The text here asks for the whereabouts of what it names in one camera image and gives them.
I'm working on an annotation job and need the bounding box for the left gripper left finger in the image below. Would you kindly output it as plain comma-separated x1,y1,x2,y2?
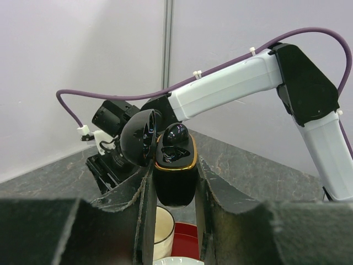
1,167,157,264

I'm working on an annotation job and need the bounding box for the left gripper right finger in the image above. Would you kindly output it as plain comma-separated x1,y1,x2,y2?
195,158,352,264

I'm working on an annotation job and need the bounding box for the beige mug black handle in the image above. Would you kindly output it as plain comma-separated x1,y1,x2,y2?
153,206,175,261

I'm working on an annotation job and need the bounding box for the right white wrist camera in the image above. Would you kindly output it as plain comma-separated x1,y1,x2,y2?
77,125,117,156

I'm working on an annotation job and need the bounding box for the red round tray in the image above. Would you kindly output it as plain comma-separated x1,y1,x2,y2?
171,222,200,260

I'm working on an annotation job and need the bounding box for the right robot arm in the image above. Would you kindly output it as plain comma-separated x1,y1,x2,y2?
142,44,352,202

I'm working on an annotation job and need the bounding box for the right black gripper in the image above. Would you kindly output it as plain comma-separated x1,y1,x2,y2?
86,146,139,194

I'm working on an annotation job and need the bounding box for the black earbud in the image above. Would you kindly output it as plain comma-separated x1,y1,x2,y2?
162,123,189,146

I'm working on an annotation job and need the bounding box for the black earbud charging case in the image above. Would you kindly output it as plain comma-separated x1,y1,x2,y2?
120,109,198,208

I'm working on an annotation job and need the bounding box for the white paper plate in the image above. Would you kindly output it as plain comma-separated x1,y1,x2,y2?
152,257,204,265

